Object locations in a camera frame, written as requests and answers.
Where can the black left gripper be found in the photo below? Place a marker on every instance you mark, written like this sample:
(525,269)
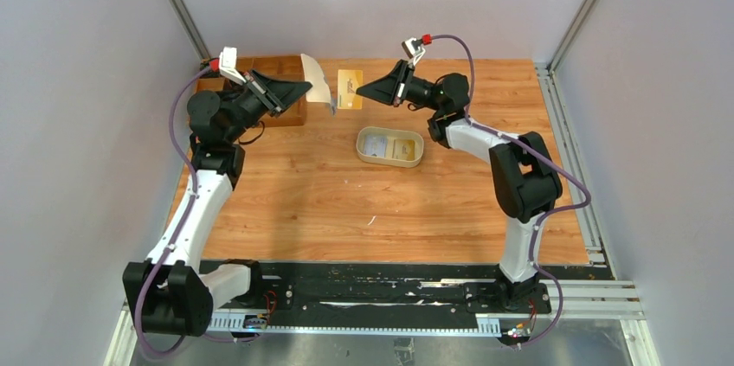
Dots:
(274,94)

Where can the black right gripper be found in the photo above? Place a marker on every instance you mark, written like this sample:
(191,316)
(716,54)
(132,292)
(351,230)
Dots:
(392,88)

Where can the yellow card from holder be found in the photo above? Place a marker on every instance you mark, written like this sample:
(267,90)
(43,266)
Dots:
(349,81)

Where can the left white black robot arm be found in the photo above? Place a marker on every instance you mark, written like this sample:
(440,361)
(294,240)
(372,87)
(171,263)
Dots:
(167,292)

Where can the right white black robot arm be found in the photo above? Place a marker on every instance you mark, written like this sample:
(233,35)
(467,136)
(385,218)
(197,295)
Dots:
(525,183)

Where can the white card in tray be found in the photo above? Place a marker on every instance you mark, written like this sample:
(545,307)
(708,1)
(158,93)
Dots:
(375,146)

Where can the yellow card in tray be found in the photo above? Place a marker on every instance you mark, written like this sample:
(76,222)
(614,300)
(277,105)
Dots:
(404,149)

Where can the beige plastic tray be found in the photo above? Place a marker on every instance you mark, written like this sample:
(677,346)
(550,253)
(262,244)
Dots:
(391,135)

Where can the wooden compartment tray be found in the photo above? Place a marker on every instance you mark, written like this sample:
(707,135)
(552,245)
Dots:
(283,67)

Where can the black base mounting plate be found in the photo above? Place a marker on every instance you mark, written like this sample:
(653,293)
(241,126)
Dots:
(386,296)

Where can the aluminium rail frame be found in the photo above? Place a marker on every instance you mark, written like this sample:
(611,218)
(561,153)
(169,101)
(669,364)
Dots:
(570,299)

